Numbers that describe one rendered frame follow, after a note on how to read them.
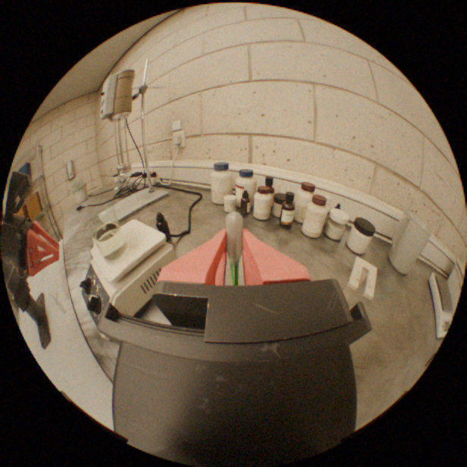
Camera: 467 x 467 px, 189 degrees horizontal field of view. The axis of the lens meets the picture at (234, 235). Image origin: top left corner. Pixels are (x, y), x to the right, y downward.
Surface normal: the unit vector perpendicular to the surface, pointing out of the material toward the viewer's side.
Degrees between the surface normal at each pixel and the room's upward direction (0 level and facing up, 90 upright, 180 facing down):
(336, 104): 90
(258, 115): 90
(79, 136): 90
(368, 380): 0
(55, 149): 90
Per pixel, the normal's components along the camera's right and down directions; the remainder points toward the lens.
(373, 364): 0.00, -0.81
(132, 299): 0.87, 0.29
